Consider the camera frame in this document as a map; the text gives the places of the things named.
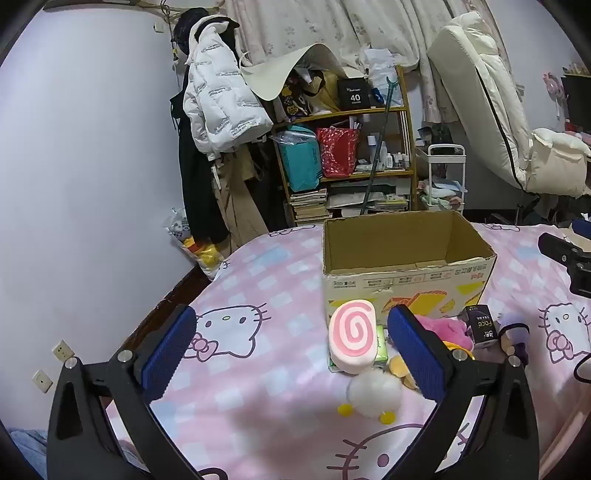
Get black printed bag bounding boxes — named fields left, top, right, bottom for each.
left=281, top=74, right=324, bottom=116

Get group of small bottles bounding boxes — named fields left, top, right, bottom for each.
left=367, top=136, right=411, bottom=171

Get floral curtain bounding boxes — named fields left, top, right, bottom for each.
left=222, top=0, right=504, bottom=123

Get dark cabinet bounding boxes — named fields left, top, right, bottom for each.
left=561, top=65, right=591, bottom=134

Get pink swirl roll plush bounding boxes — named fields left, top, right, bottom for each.
left=328, top=299, right=377, bottom=374

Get blue cloth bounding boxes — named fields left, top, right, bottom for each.
left=7, top=427, right=49, bottom=480

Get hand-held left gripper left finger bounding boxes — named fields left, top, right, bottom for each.
left=46, top=304, right=204, bottom=480

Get small purple plush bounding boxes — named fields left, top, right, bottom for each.
left=496, top=311, right=532, bottom=367

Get cardboard box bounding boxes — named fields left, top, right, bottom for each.
left=322, top=210, right=498, bottom=326

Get white plastic bag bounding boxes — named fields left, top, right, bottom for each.
left=360, top=48, right=398, bottom=104

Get pink fan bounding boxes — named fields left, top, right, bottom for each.
left=542, top=71, right=566, bottom=100

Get wooden bed frame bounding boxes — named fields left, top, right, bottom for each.
left=122, top=263, right=213, bottom=352

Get teal bag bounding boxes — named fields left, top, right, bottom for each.
left=276, top=130, right=321, bottom=192

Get white duck plush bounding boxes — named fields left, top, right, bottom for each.
left=337, top=369, right=402, bottom=424

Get stack of books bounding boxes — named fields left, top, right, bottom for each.
left=288, top=178, right=411, bottom=227

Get plastic bag of toys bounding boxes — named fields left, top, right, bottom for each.
left=166, top=208, right=222, bottom=280

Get black tissue packet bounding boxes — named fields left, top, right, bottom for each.
left=459, top=305, right=502, bottom=349

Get red gift bag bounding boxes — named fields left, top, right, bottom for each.
left=316, top=127, right=361, bottom=178

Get black hanging clothing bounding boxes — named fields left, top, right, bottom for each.
left=170, top=78, right=232, bottom=243

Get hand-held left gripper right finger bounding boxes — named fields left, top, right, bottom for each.
left=387, top=304, right=548, bottom=480

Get white trolley cart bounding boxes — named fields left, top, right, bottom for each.
left=418, top=144, right=467, bottom=215

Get green tissue packet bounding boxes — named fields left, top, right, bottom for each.
left=329, top=325, right=389, bottom=370

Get yellow bag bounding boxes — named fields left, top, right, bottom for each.
left=318, top=69, right=342, bottom=112

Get wooden shelf unit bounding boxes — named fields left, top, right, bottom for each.
left=270, top=65, right=416, bottom=227

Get black cap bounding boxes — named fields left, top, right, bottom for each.
left=173, top=11, right=241, bottom=54

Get white reclining chair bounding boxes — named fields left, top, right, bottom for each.
left=427, top=11, right=591, bottom=199

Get pink cat printed blanket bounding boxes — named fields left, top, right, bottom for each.
left=104, top=224, right=591, bottom=480

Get cream curled mat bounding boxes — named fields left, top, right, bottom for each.
left=240, top=44, right=352, bottom=100

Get beige trousers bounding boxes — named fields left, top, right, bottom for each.
left=212, top=148, right=269, bottom=250

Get pink bear plush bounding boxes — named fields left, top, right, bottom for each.
left=416, top=315, right=474, bottom=349

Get white puffer jacket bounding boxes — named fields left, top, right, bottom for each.
left=182, top=16, right=274, bottom=158

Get green pole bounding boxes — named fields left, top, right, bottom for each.
left=360, top=78, right=400, bottom=217

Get black box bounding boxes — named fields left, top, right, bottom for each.
left=337, top=78, right=374, bottom=112

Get yellow plush toy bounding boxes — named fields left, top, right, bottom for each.
left=388, top=339, right=476, bottom=392

